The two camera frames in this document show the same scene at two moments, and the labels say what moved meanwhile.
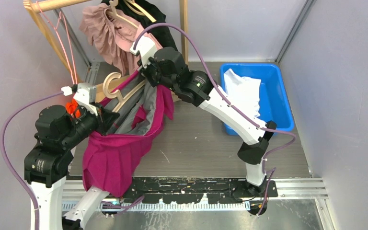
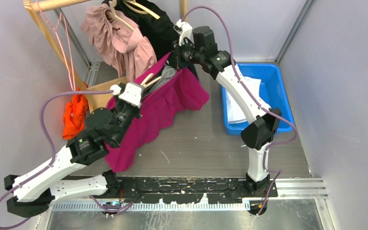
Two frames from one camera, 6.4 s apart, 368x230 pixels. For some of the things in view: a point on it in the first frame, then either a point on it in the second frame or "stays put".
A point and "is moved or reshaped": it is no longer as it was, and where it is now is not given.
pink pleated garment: [113, 36] stays put
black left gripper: [104, 119] → [119, 101]
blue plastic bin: [274, 101] stays put
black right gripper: [146, 71] → [176, 55]
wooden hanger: [111, 81] is moved or reshaped
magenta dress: [111, 157] is moved or reshaped
